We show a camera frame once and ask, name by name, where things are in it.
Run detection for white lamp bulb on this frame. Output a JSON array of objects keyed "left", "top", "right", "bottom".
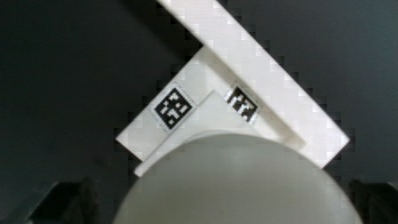
[{"left": 112, "top": 134, "right": 363, "bottom": 224}]

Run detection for white lamp base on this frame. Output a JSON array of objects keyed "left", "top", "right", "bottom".
[{"left": 116, "top": 47, "right": 304, "bottom": 176}]

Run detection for white right rail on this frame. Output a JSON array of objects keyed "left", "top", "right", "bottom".
[{"left": 157, "top": 0, "right": 349, "bottom": 168}]

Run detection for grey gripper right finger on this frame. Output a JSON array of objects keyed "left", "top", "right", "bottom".
[{"left": 384, "top": 182, "right": 398, "bottom": 224}]

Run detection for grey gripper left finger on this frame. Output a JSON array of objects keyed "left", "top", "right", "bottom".
[{"left": 6, "top": 182, "right": 57, "bottom": 224}]

